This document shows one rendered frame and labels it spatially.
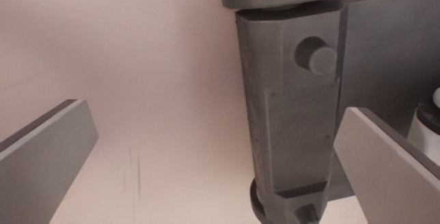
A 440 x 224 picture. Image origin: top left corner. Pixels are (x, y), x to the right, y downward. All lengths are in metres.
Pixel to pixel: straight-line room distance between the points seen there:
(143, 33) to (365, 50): 0.42
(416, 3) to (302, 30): 0.21
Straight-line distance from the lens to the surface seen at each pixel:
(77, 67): 0.59
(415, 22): 0.48
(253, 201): 0.65
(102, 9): 0.54
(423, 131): 0.43
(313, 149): 0.47
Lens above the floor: 0.50
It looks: 62 degrees down
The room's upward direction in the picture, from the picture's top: 168 degrees clockwise
